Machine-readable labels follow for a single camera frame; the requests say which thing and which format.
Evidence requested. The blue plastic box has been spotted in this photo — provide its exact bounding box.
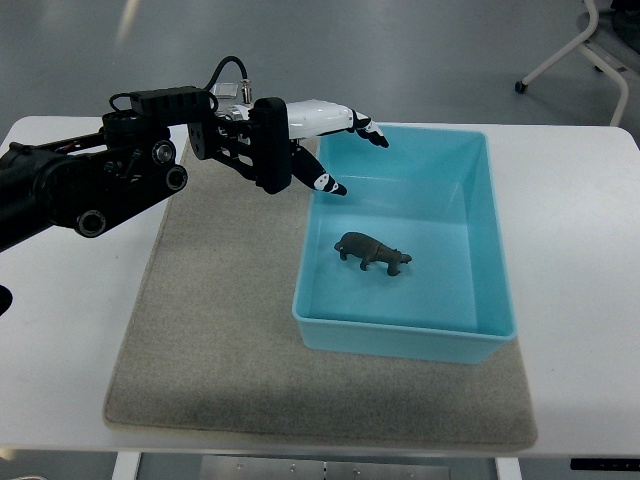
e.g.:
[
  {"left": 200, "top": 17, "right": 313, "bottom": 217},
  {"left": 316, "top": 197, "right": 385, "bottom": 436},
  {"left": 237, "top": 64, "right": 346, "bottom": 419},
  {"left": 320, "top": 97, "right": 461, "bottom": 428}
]
[{"left": 292, "top": 125, "right": 517, "bottom": 364}]

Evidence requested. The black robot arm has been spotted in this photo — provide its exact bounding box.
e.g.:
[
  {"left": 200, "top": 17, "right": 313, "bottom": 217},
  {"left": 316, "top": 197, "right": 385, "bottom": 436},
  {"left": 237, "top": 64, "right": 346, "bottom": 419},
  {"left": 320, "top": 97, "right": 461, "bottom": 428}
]
[{"left": 1, "top": 55, "right": 251, "bottom": 250}]

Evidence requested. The grey felt mat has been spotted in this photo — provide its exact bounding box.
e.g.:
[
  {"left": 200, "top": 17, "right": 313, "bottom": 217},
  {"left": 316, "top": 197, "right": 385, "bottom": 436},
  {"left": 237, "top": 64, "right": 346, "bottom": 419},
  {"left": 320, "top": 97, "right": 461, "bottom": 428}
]
[{"left": 104, "top": 154, "right": 537, "bottom": 451}]

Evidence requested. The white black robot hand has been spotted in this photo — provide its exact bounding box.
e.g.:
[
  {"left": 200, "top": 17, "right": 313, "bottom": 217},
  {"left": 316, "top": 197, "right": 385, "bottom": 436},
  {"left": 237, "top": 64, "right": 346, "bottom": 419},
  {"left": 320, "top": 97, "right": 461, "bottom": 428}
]
[{"left": 242, "top": 97, "right": 389, "bottom": 196}]

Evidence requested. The upper clear floor tile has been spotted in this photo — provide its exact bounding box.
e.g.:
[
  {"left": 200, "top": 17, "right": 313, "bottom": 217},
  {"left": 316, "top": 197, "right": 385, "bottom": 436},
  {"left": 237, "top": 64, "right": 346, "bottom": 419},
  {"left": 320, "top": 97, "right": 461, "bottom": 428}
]
[{"left": 211, "top": 82, "right": 240, "bottom": 99}]

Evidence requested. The metal plate under table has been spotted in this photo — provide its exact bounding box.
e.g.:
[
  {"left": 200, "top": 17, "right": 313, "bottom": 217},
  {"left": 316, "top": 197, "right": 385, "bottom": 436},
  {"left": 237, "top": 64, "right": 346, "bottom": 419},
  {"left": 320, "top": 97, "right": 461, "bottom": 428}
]
[{"left": 199, "top": 456, "right": 451, "bottom": 480}]

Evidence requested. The brown toy hippo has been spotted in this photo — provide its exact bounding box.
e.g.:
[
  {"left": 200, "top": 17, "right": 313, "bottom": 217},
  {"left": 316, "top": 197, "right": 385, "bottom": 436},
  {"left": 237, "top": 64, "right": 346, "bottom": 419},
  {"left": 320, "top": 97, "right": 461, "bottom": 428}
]
[{"left": 334, "top": 232, "right": 412, "bottom": 276}]

